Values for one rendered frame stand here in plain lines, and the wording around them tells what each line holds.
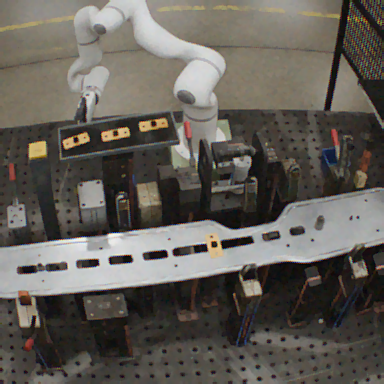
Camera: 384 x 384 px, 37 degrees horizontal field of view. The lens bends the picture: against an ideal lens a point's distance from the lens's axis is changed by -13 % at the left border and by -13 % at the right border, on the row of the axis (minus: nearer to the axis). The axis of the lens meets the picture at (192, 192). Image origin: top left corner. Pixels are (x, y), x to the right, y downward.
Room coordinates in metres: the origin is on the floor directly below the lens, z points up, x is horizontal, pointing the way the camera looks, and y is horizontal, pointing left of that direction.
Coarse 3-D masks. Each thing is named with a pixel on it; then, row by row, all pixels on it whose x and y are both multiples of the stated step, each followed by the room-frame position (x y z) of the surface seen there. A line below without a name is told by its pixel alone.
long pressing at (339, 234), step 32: (352, 192) 1.30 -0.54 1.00; (192, 224) 1.13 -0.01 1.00; (288, 224) 1.16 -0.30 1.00; (352, 224) 1.17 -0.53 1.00; (0, 256) 0.94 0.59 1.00; (32, 256) 0.96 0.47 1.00; (64, 256) 0.98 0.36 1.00; (96, 256) 0.99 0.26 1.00; (192, 256) 1.02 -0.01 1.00; (224, 256) 1.03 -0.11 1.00; (256, 256) 1.04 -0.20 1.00; (288, 256) 1.04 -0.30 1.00; (320, 256) 1.04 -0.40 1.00; (0, 288) 0.82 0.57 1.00; (32, 288) 0.84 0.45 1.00; (64, 288) 0.86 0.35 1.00; (96, 288) 0.88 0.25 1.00
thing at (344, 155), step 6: (342, 138) 1.35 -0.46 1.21; (348, 138) 1.35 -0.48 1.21; (342, 144) 1.34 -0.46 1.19; (348, 144) 1.32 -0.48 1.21; (342, 150) 1.33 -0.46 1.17; (348, 150) 1.31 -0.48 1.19; (342, 156) 1.33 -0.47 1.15; (348, 156) 1.33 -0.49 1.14; (342, 162) 1.33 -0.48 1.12; (348, 162) 1.33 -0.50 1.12
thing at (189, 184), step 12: (180, 168) 1.28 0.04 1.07; (192, 168) 1.29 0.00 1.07; (180, 180) 1.23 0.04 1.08; (192, 180) 1.24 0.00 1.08; (180, 192) 1.21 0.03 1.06; (192, 192) 1.21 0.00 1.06; (180, 204) 1.20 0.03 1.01; (192, 204) 1.21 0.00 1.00; (180, 216) 1.21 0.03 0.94; (192, 216) 1.22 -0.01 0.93
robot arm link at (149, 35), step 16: (112, 0) 1.74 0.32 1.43; (128, 0) 1.74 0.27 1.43; (144, 0) 1.77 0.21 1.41; (128, 16) 1.70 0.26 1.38; (144, 16) 1.70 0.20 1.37; (144, 32) 1.65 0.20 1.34; (160, 32) 1.66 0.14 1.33; (144, 48) 1.64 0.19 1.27; (160, 48) 1.62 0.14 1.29; (176, 48) 1.63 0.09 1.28; (192, 48) 1.66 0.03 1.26; (208, 48) 1.69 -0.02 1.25; (224, 64) 1.66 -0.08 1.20
